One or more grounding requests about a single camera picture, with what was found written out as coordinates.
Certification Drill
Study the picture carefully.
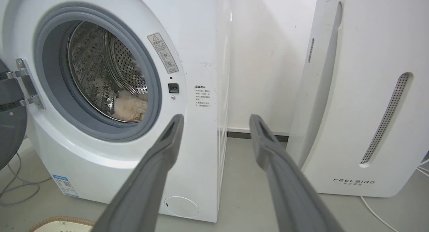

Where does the white power cable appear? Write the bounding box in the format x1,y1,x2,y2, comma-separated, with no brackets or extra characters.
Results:
360,158,429,232

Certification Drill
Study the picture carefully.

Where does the dark grey washing machine door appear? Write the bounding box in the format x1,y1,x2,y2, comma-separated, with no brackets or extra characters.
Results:
0,58,28,170

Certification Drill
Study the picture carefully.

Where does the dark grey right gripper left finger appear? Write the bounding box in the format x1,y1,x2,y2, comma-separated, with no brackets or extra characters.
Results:
91,114,185,232

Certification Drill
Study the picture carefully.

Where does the beige cloth in drum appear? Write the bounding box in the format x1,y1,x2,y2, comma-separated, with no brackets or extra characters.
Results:
112,90,148,122

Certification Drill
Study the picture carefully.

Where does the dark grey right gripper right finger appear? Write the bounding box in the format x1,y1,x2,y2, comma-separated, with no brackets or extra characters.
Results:
249,114,346,232

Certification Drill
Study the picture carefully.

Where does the white front-load washing machine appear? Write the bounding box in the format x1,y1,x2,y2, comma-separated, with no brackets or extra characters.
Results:
0,0,232,223

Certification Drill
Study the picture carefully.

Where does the white Feelbird air purifier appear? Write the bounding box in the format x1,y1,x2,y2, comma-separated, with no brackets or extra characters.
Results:
286,0,429,198

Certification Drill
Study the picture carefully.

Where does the grey power cable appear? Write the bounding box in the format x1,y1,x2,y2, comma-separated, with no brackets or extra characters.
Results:
0,152,52,206

